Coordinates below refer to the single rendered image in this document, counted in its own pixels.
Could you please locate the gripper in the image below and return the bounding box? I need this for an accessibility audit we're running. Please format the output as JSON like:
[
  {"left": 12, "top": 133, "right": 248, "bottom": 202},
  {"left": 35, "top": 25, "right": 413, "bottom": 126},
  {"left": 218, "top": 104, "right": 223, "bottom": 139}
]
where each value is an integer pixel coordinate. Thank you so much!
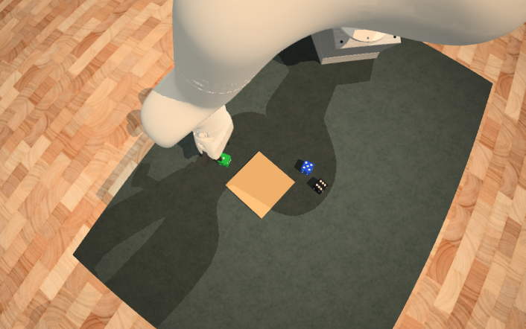
[{"left": 194, "top": 112, "right": 233, "bottom": 166}]

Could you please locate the black die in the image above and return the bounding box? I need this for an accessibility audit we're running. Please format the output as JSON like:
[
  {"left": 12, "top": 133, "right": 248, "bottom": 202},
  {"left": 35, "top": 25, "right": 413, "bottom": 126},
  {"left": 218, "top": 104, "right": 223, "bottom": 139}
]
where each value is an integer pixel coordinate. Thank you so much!
[{"left": 312, "top": 179, "right": 328, "bottom": 194}]

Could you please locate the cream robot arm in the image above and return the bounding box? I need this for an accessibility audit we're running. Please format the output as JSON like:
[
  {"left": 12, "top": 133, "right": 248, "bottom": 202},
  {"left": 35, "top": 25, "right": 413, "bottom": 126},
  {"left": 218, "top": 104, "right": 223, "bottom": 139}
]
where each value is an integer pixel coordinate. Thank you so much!
[{"left": 140, "top": 0, "right": 526, "bottom": 147}]

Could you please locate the green die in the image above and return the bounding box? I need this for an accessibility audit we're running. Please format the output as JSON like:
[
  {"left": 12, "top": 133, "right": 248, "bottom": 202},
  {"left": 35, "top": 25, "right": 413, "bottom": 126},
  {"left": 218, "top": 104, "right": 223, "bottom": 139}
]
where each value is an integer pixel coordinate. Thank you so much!
[{"left": 218, "top": 153, "right": 232, "bottom": 167}]

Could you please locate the orange flat mat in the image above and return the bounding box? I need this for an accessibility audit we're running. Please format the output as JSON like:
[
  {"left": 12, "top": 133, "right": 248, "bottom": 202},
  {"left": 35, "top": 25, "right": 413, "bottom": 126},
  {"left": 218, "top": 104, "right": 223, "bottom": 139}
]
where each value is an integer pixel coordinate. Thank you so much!
[{"left": 226, "top": 151, "right": 295, "bottom": 218}]

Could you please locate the blue die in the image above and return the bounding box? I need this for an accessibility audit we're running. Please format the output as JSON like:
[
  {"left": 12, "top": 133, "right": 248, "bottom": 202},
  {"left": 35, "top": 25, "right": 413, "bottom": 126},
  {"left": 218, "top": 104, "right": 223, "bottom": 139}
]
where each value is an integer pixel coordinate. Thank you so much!
[{"left": 300, "top": 160, "right": 314, "bottom": 176}]

